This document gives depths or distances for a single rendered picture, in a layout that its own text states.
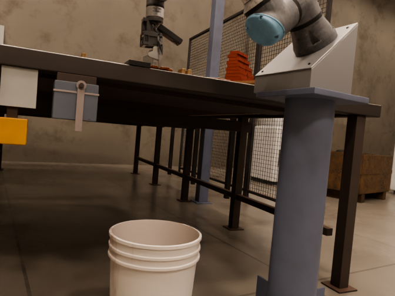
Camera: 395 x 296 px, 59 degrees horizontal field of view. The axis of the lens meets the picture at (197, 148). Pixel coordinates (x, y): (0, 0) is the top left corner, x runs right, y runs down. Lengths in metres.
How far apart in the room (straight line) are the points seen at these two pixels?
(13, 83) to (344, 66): 1.05
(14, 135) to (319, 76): 0.95
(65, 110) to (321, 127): 0.83
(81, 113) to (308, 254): 0.88
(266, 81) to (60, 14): 5.59
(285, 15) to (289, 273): 0.83
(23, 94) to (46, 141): 5.19
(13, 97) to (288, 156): 0.90
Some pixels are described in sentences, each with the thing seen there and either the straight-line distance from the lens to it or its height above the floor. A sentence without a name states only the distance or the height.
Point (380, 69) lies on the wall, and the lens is 11.97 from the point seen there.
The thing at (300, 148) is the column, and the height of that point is 0.68.
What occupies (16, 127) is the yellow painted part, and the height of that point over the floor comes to 0.67.
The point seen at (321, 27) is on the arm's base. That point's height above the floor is 1.08.
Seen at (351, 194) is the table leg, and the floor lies 0.47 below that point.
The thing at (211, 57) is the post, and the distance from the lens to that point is 3.59.
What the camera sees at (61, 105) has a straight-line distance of 1.19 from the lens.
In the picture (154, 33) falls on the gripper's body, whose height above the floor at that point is 1.09.
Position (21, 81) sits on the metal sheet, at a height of 0.81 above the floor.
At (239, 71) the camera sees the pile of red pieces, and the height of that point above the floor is 1.14.
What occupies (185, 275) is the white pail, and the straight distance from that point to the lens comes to 1.13.
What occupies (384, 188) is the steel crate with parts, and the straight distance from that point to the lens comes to 5.55.
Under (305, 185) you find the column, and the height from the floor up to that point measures 0.56.
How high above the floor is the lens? 0.70
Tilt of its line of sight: 2 degrees down
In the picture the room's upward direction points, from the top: 5 degrees clockwise
